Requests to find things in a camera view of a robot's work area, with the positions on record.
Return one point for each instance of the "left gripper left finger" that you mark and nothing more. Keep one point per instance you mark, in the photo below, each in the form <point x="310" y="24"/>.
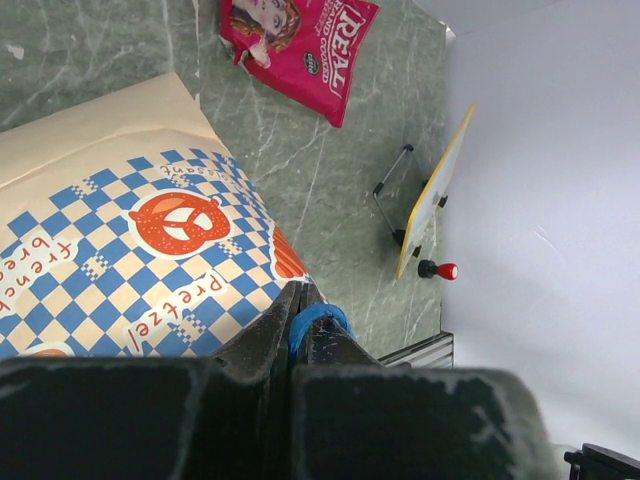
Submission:
<point x="220" y="416"/>

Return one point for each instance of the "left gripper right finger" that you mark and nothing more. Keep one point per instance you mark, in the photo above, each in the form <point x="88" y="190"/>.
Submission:
<point x="353" y="418"/>

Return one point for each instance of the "checkered paper bag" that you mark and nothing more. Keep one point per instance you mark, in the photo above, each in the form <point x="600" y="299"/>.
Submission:
<point x="128" y="229"/>

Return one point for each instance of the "pink crisps bag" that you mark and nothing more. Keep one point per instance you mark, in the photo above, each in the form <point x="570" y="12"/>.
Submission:
<point x="306" y="50"/>

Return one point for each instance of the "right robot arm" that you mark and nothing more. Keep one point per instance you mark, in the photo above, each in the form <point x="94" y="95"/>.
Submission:
<point x="594" y="462"/>

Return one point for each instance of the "red emergency stop button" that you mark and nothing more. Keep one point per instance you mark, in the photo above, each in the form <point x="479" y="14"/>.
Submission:
<point x="429" y="269"/>

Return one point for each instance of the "aluminium rail frame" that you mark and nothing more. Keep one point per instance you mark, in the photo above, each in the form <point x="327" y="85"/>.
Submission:
<point x="434" y="352"/>

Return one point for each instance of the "small whiteboard yellow frame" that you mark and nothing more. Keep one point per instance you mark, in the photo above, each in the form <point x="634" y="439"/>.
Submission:
<point x="433" y="196"/>

